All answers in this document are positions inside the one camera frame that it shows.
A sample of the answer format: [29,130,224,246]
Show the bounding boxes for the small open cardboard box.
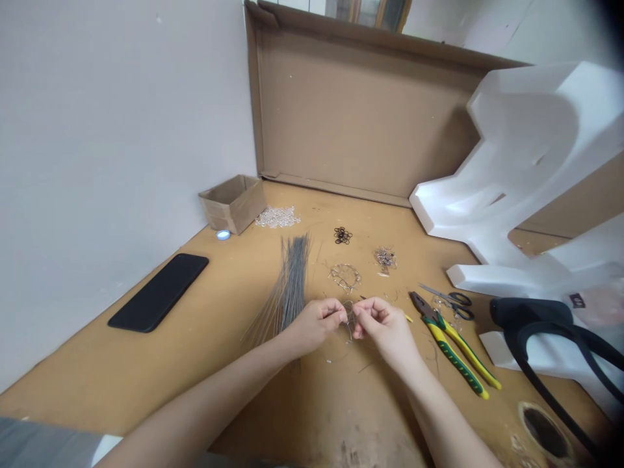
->
[198,174,268,237]

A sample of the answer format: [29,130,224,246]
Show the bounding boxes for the yellow green handled pliers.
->
[408,291,503,400]

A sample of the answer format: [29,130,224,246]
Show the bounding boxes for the person's left hand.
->
[284,298,352,357]

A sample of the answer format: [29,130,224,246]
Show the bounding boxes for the person's left fingers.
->
[327,309,352,338]

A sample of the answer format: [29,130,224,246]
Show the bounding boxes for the beaded wire frame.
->
[329,263,361,295]

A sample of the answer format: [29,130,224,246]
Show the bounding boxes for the person's right fingers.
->
[352,311,372,341]

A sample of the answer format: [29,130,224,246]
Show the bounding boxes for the bundle of straight grey wires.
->
[242,233,313,347]

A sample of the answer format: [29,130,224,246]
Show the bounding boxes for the wooden window frame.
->
[311,0,415,34]

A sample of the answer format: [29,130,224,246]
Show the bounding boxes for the flat white foam piece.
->
[478,325,610,406]

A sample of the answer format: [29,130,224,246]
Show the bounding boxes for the bent thin metal wire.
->
[325,298,367,365]

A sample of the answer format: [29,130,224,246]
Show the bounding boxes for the pile of small metal clasps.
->
[374,246,398,274]

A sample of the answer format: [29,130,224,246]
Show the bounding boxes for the person's right thumb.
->
[352,297,382,318]

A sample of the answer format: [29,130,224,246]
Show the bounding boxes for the large white foam packing block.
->
[408,60,624,294]

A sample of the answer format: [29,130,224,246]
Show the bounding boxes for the large flat cardboard tray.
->
[243,0,535,209]

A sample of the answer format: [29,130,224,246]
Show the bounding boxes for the black smartphone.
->
[107,253,211,334]

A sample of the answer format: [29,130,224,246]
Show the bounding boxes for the pile of clear crystal beads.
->
[254,205,300,229]

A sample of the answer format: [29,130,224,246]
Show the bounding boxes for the black bag with straps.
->
[489,296,624,462]

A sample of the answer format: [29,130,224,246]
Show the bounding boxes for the person's left thumb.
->
[319,298,350,322]

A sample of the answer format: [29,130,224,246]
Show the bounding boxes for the person's right hand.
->
[352,296,415,376]

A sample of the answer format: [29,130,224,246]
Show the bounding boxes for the black handled scissors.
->
[417,282,476,322]

